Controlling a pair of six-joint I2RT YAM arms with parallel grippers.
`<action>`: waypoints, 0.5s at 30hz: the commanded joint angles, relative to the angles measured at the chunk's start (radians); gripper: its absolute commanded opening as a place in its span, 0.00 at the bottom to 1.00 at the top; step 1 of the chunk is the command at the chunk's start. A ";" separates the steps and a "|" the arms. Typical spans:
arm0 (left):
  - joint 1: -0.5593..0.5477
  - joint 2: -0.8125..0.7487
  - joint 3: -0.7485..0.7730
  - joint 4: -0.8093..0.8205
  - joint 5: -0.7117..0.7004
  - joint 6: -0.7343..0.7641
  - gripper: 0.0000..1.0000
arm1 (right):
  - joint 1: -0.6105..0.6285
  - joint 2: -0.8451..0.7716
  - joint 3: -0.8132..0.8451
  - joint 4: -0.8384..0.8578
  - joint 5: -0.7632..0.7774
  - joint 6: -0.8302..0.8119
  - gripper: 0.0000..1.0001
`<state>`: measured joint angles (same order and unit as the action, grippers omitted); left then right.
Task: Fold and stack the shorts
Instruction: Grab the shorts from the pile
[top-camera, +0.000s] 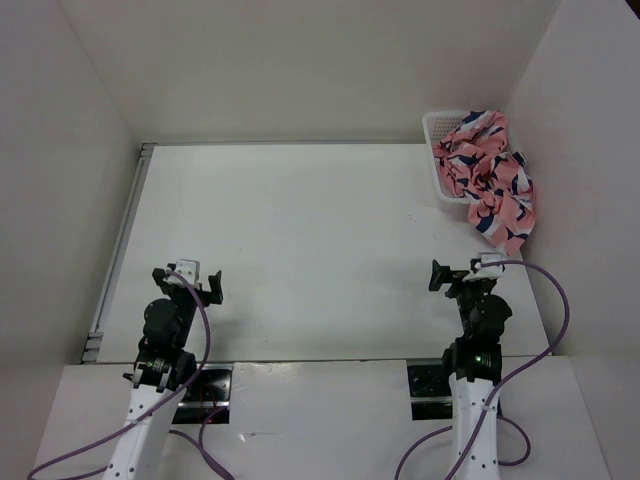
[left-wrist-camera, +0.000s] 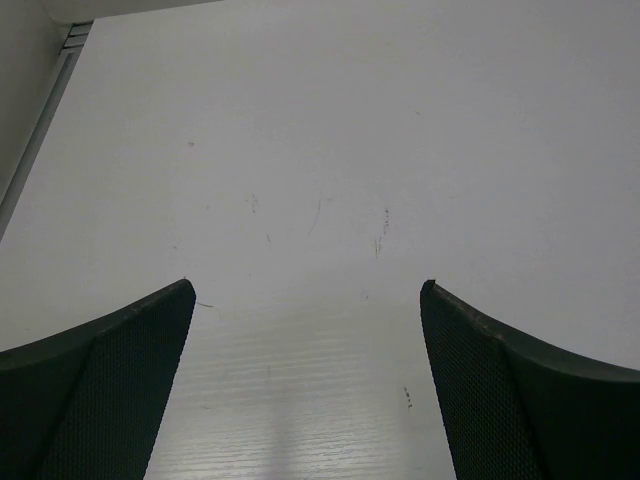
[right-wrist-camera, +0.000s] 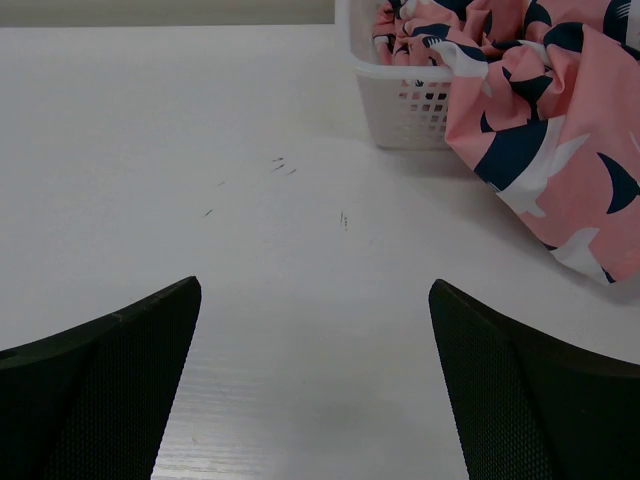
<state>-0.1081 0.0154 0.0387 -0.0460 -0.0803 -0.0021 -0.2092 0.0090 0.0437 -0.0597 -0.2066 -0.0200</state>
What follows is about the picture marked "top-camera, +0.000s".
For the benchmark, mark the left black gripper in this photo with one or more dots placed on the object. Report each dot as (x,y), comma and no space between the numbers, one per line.
(215,294)

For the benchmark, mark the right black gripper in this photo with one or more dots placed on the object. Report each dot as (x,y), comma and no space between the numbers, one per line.
(441,274)

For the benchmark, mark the pink shark print shorts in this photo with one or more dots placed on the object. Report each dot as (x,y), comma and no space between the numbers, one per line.
(476,163)

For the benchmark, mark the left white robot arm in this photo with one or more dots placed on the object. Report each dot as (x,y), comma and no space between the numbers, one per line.
(163,369)

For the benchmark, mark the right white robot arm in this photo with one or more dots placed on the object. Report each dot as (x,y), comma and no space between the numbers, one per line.
(473,363)

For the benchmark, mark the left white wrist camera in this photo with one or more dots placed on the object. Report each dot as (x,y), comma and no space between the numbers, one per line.
(183,271)

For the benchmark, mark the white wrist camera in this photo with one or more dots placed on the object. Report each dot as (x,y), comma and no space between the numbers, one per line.
(183,271)
(485,266)

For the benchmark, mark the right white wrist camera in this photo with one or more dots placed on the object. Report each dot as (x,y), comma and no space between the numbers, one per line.
(485,266)

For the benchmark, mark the aluminium table edge rail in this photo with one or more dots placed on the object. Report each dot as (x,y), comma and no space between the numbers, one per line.
(95,334)

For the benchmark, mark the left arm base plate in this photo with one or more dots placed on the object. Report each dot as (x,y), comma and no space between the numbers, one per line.
(208,398)

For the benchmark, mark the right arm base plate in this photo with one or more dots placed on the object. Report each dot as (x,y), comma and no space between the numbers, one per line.
(429,391)

